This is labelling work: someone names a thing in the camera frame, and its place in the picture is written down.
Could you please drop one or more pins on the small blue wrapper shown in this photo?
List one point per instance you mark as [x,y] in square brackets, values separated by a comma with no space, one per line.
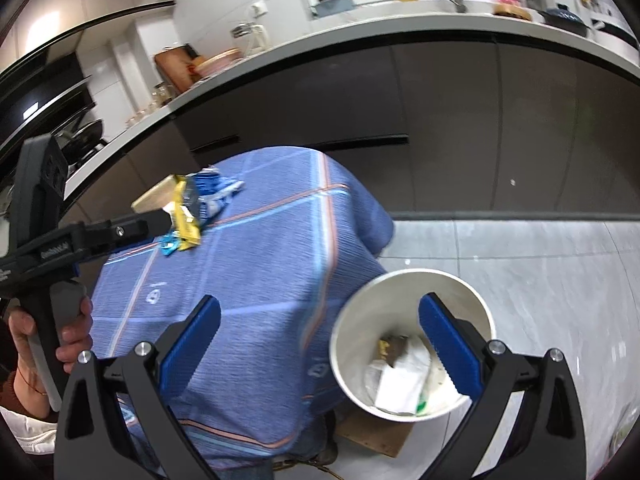
[169,247]

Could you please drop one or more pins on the blue plaid tablecloth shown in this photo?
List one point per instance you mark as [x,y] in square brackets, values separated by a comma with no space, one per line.
[260,270]

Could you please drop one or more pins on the white wall socket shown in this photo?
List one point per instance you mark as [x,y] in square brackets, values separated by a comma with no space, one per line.
[259,9]

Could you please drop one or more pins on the glass electric kettle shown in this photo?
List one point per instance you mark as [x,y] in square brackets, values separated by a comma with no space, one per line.
[255,37]

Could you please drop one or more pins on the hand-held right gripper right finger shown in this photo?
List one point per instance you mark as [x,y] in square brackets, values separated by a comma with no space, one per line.
[450,345]

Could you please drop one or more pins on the pink basket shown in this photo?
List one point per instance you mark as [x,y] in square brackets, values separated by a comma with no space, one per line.
[217,62]

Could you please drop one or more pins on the upper wall cabinet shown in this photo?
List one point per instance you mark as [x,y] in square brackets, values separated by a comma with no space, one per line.
[75,0]

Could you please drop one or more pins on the knife block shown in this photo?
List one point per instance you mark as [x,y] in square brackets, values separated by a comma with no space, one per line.
[194,67]

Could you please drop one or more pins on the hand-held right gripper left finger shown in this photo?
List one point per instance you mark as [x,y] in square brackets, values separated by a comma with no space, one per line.
[192,345]

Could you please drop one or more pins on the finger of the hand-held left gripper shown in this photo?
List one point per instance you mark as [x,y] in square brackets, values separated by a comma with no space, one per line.
[120,232]

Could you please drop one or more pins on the white round bin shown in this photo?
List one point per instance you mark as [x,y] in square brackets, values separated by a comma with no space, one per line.
[360,320]

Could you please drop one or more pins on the dark blue pot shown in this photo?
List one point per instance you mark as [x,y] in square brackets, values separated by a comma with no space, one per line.
[567,20]

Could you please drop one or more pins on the person's left hand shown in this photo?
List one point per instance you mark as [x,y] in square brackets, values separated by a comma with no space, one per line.
[77,340]

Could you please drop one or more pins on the blue tray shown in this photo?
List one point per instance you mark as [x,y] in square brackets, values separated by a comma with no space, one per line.
[332,6]

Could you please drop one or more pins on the black range hood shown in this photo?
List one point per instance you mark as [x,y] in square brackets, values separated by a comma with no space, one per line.
[40,95]

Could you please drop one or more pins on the glass pitcher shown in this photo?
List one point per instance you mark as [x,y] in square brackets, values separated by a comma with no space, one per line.
[163,94]

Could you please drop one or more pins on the black wok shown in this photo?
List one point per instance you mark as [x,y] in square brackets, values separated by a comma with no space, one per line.
[85,135]

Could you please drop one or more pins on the white pot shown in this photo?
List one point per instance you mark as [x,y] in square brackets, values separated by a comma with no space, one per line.
[617,32]

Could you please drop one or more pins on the blue white snack packet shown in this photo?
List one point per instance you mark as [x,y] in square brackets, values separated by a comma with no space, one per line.
[212,192]

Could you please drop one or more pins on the yellow black snack packet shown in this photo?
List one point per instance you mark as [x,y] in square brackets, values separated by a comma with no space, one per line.
[186,222]

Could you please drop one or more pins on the yellow cardboard box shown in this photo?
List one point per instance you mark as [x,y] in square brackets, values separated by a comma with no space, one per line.
[155,196]

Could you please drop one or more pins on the person's left forearm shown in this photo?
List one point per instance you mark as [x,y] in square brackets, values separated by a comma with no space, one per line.
[25,395]

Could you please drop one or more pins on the steel faucet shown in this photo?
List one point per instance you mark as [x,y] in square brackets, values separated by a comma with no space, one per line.
[457,2]

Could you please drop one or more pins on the person's white clothing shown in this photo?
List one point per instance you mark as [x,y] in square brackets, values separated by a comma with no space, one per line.
[25,432]

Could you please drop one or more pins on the wooden cutting board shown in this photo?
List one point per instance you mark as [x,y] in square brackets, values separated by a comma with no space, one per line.
[172,70]

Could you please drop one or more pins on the wooden bowl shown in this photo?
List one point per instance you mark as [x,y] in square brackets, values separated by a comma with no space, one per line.
[511,10]

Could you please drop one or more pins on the dark kitchen base cabinet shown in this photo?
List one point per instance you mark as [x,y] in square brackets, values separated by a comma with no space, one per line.
[450,125]

